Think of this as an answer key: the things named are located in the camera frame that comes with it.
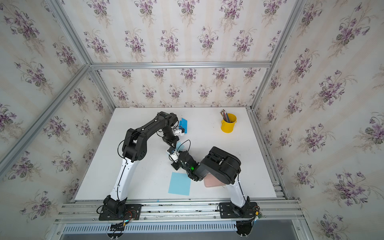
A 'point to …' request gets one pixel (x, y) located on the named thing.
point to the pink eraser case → (210, 181)
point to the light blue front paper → (179, 184)
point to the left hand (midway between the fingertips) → (175, 147)
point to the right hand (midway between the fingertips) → (172, 154)
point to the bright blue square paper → (183, 124)
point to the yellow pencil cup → (228, 127)
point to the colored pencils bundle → (225, 115)
